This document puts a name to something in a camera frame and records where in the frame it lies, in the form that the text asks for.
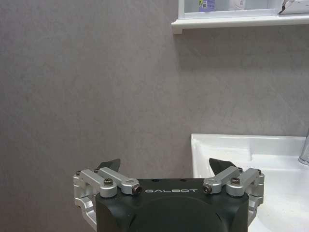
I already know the purple labelled bottle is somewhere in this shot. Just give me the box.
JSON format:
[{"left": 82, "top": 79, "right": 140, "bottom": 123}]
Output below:
[{"left": 197, "top": 0, "right": 216, "bottom": 13}]

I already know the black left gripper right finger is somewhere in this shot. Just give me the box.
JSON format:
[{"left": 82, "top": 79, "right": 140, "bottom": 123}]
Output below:
[{"left": 203, "top": 158, "right": 266, "bottom": 224}]

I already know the white round container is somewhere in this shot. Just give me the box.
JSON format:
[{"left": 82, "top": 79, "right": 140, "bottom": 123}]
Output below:
[{"left": 228, "top": 0, "right": 247, "bottom": 12}]

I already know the chrome faucet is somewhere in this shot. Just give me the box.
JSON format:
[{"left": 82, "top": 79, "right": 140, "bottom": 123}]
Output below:
[{"left": 297, "top": 127, "right": 309, "bottom": 166}]

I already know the white box with dark print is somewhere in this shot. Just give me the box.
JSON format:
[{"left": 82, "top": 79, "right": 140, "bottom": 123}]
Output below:
[{"left": 277, "top": 0, "right": 309, "bottom": 15}]

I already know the white ceramic washbasin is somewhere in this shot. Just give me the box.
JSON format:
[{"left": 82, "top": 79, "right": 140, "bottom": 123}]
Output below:
[{"left": 190, "top": 133, "right": 309, "bottom": 232}]

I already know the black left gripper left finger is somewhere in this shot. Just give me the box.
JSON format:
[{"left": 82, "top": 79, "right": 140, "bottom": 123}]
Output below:
[{"left": 73, "top": 158, "right": 142, "bottom": 232}]

